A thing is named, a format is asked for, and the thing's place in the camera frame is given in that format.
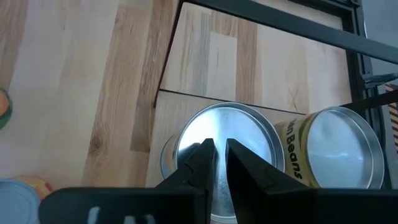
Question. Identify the black table frame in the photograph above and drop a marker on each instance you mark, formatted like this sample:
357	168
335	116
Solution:
357	81

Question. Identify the black mat with hazard stripes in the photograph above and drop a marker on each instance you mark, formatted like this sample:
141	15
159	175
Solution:
393	118

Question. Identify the orange patterned can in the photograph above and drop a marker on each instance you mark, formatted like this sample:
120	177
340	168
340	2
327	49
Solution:
18	202

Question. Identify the black metal shelf frame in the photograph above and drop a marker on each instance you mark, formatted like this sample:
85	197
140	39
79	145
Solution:
174	124

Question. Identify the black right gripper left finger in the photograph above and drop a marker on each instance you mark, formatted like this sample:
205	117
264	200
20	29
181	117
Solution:
174	202

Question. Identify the green beans can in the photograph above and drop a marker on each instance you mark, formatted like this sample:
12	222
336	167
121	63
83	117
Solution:
339	149

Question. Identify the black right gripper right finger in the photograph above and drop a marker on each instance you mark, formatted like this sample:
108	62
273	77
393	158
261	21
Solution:
280	202

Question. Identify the tomatoes can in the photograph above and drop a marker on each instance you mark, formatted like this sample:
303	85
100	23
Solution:
248	133

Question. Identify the green can with blue lid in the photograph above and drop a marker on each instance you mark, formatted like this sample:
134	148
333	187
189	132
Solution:
4	109

